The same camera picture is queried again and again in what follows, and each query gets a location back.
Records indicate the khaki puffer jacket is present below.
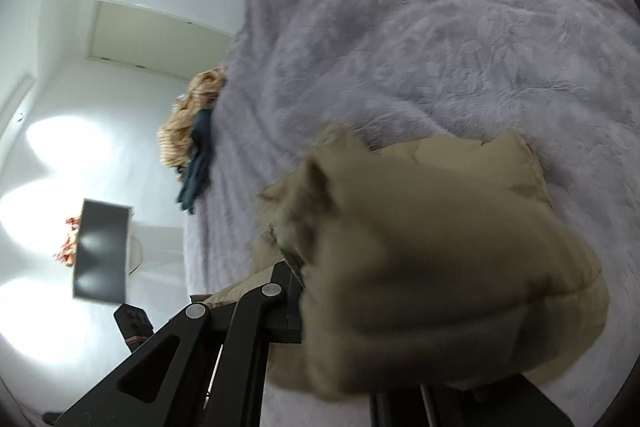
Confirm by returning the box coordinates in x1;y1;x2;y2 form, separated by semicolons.
190;122;612;400

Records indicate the beige striped cloth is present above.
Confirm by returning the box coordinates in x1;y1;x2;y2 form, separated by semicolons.
157;67;228;182

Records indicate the dark blue garment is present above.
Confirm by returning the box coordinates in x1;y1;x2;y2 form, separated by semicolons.
175;109;214;215

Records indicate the purple fleece blanket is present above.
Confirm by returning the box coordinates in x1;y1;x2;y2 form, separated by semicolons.
182;0;640;427

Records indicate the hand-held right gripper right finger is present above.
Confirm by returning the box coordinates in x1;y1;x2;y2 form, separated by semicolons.
369;372;576;427

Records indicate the orange red decoration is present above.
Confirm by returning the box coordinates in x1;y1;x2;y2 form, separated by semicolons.
57;216;82;267

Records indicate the white door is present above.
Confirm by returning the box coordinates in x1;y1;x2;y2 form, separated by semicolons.
86;1;237;84

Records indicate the grey monitor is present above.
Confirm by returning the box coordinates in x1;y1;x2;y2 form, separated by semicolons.
72;199;134;304

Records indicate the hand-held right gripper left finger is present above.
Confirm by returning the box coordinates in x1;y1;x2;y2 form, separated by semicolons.
55;257;307;427

